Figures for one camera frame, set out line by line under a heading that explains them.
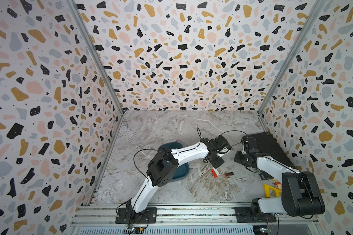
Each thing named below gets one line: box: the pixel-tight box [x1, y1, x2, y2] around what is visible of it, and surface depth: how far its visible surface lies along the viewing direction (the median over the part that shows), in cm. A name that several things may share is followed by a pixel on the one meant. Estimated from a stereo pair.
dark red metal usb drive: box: [224, 171, 235, 177], surface depth 90 cm
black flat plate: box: [241, 131, 296, 169], surface depth 92 cm
